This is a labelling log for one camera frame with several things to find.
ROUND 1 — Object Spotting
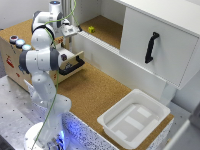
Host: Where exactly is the black door handle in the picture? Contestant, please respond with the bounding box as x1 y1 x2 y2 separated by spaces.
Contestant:
144 31 161 65

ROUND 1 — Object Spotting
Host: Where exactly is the green cable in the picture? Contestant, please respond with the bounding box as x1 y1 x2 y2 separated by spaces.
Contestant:
29 0 83 150

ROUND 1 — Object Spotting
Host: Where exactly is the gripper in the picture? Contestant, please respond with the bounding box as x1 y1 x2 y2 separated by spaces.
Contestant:
61 23 82 38

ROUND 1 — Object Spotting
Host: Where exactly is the yellow block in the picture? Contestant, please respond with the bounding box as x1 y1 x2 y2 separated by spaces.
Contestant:
87 26 96 34

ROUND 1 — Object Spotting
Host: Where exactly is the red button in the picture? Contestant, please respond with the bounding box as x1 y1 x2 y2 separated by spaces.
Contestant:
9 34 20 45

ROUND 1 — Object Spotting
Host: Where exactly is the wooden drawer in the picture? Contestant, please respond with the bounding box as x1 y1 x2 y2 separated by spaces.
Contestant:
54 49 86 83

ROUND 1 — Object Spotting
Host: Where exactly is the green button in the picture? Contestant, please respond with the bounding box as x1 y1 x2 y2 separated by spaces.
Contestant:
21 43 33 53

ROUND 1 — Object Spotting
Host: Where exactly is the white sliding door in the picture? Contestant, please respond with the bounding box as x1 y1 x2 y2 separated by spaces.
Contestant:
118 6 200 90

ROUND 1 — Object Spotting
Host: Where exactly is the white cabinet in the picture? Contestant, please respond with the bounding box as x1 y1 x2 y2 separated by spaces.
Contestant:
68 0 200 108

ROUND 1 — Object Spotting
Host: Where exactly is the white plastic box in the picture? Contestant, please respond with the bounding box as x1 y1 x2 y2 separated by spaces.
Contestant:
96 88 172 150

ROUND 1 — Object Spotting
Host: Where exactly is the black drawer handle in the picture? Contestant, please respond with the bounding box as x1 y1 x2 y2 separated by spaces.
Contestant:
58 55 86 77

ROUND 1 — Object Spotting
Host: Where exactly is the blue button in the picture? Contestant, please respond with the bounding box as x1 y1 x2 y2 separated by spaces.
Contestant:
15 38 27 48

